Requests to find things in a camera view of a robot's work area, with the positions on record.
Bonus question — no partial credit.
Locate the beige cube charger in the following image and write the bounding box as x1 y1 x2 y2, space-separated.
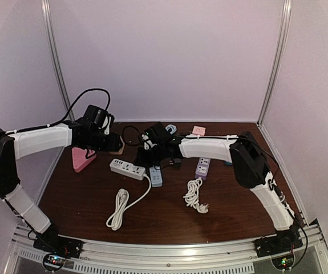
108 136 125 156

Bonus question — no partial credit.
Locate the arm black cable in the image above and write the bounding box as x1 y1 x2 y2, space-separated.
0 88 111 195
122 126 150 148

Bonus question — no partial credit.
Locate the left aluminium post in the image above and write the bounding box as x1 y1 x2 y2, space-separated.
40 0 76 120

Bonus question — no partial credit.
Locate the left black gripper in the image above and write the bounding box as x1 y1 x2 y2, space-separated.
88 130 122 152

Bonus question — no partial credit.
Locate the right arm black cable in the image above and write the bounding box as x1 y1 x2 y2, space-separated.
122 126 150 148

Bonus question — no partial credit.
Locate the white cable of purple strip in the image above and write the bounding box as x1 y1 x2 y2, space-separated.
183 178 210 214

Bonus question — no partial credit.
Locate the light blue power strip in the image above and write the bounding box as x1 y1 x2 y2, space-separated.
149 166 163 188

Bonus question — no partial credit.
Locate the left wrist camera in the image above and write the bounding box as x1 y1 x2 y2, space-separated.
83 105 115 135

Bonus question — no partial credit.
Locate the right aluminium post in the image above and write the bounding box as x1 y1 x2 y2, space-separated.
257 0 292 127

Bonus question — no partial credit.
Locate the white power strip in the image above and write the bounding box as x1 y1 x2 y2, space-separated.
110 159 146 180

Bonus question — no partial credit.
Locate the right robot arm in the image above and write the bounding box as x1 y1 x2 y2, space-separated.
134 131 299 252

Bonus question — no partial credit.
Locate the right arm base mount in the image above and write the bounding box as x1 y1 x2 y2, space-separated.
253 229 303 257

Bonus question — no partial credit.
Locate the pink cube socket adapter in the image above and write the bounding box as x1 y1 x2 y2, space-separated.
192 126 206 136

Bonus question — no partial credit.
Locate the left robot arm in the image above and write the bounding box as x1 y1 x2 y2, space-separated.
0 121 123 253

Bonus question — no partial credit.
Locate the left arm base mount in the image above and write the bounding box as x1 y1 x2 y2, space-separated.
33 228 83 259

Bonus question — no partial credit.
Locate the aluminium front rail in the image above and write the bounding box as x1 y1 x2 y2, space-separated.
1 224 328 273

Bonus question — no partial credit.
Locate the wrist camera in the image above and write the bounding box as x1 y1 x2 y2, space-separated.
83 105 115 135
144 122 172 144

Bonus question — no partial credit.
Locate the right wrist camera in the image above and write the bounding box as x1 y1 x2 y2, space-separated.
144 122 172 144

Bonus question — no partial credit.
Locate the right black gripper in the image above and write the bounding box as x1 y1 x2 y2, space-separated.
133 143 166 168

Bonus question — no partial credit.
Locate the pink triangular power strip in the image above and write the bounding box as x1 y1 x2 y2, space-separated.
71 147 96 173

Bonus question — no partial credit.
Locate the black plug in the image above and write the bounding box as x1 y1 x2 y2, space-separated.
168 158 183 168

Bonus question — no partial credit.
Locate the aluminium post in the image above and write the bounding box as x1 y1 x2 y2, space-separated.
257 0 292 127
40 0 76 120

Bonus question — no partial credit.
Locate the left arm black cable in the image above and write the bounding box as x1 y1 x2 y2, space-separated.
0 88 111 195

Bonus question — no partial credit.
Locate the purple power strip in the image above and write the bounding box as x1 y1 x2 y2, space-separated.
195 158 210 180

